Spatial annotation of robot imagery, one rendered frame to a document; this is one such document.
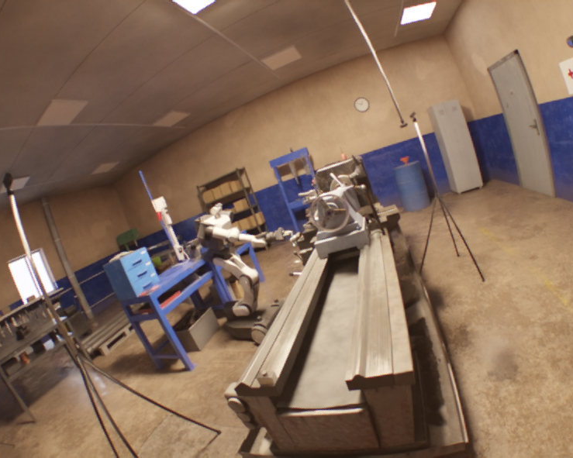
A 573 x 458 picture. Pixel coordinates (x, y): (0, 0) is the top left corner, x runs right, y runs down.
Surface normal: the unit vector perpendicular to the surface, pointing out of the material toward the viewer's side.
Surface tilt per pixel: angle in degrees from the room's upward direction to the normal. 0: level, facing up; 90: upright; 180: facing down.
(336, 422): 90
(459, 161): 90
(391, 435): 90
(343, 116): 90
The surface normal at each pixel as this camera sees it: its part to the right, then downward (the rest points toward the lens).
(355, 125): -0.28, 0.26
